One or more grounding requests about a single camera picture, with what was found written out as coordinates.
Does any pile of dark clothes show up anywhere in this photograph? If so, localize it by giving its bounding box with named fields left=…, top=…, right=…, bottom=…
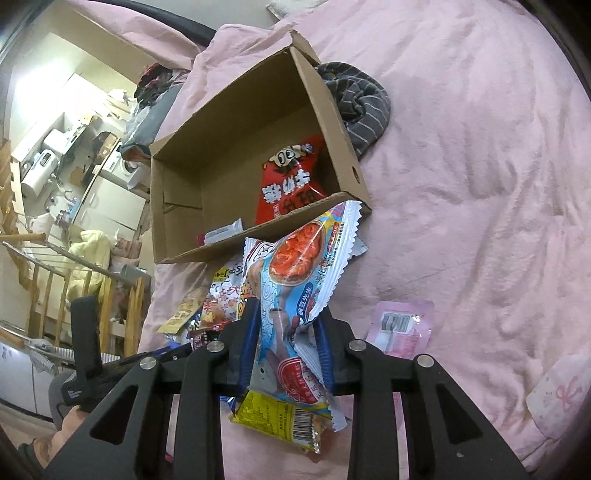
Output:
left=135, top=62, right=191, bottom=100

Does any black curved bed frame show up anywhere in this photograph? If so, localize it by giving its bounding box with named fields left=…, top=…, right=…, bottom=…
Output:
left=105, top=0, right=218, bottom=48

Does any pink blanket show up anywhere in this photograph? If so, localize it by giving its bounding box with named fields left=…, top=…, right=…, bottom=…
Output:
left=69, top=0, right=591, bottom=480

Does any small white red packet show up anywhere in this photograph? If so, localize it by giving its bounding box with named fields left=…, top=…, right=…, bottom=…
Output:
left=197, top=219, right=245, bottom=246

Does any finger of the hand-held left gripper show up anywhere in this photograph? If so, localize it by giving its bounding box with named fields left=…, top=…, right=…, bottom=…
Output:
left=102, top=355, right=141, bottom=373

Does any white washing machine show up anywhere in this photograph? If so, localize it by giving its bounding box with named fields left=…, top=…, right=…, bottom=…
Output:
left=102, top=154, right=145, bottom=191

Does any cardboard box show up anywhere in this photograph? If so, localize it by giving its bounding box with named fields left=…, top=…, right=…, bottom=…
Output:
left=148, top=30, right=373, bottom=265

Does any yellow garment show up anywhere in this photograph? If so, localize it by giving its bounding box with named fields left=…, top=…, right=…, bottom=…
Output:
left=65, top=229, right=112, bottom=304

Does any white pillow pink bow print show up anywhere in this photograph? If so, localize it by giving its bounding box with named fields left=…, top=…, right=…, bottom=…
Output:
left=526, top=354, right=588, bottom=440

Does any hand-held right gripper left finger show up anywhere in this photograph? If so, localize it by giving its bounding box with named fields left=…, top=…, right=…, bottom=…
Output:
left=44, top=299, right=262, bottom=480

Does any white chips bag red base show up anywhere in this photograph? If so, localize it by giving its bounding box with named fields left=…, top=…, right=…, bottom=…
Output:
left=189, top=264, right=253, bottom=352

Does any wooden railing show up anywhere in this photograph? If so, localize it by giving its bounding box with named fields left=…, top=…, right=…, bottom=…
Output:
left=0, top=230, right=149, bottom=357

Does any brown snack packet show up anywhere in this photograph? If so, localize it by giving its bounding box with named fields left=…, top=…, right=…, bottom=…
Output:
left=158, top=288, right=205, bottom=334

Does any blue white noodle packet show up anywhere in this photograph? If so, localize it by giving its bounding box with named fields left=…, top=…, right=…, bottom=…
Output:
left=243, top=200, right=370, bottom=432

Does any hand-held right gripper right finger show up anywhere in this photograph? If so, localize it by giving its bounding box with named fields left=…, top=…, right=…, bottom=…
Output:
left=316, top=318, right=532, bottom=480

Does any yellow snack packet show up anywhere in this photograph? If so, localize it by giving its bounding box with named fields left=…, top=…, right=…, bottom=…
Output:
left=231, top=390, right=334, bottom=454

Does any red snack bag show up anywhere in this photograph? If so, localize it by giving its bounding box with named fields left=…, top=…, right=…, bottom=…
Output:
left=255, top=134, right=327, bottom=226

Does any grey striped cloth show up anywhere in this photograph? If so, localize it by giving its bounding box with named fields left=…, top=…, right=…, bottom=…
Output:
left=315, top=61, right=392, bottom=160

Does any pink snack packet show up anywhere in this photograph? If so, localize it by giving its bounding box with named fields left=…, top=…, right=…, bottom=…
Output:
left=366, top=301, right=436, bottom=360

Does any white kitchen appliance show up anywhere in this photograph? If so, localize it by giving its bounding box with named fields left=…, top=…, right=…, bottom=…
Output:
left=20, top=148, right=62, bottom=198

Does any white cabinet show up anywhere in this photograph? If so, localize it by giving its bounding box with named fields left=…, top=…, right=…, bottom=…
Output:
left=69, top=175, right=149, bottom=241

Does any person's left hand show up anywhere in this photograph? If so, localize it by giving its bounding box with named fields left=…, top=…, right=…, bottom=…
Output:
left=55, top=407, right=95, bottom=444

